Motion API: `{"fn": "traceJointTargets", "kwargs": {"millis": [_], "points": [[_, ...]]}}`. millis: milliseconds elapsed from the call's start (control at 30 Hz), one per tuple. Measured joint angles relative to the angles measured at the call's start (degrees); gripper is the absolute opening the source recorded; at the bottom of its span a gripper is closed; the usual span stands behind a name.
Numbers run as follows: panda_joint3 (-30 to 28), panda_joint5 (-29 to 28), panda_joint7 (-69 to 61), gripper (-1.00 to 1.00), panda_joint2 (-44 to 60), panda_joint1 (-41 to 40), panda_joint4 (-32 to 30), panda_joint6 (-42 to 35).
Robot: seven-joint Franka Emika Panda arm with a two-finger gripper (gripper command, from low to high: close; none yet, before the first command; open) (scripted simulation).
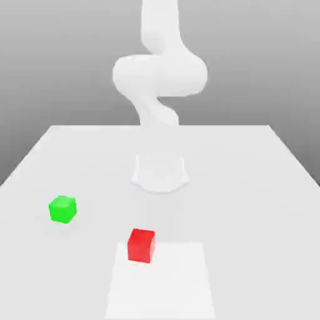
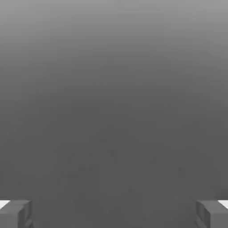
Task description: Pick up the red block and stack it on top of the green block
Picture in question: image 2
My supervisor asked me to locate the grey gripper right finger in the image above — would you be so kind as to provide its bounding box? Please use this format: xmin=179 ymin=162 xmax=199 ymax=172
xmin=195 ymin=199 xmax=228 ymax=228

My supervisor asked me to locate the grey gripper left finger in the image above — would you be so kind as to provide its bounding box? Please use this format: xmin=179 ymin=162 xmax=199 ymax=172
xmin=0 ymin=199 xmax=34 ymax=228

